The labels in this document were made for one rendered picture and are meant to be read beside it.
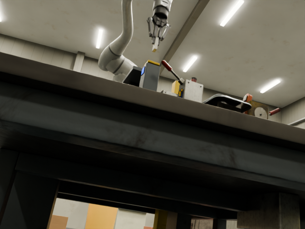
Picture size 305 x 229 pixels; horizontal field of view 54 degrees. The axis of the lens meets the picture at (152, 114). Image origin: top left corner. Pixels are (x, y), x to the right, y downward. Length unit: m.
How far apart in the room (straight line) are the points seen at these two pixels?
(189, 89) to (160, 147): 0.71
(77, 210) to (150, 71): 10.63
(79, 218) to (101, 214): 7.14
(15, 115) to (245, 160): 0.50
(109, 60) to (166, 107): 1.33
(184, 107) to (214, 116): 0.07
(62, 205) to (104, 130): 11.23
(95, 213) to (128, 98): 4.17
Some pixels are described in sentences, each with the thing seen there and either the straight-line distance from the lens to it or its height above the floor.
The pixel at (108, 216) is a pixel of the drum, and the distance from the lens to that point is 4.74.
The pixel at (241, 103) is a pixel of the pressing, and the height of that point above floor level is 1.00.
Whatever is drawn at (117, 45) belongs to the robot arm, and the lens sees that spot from 1.87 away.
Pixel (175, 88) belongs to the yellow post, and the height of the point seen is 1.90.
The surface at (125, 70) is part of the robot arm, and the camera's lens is 1.93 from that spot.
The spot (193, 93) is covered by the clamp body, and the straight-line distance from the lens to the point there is 1.32.
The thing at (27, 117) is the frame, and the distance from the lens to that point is 0.63.
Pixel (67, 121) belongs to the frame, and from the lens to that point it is 0.62.
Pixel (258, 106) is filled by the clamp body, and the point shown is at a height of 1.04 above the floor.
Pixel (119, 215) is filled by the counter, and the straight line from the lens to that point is 9.09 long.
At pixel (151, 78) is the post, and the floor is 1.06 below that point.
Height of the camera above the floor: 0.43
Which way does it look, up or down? 21 degrees up
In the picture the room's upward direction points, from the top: 9 degrees clockwise
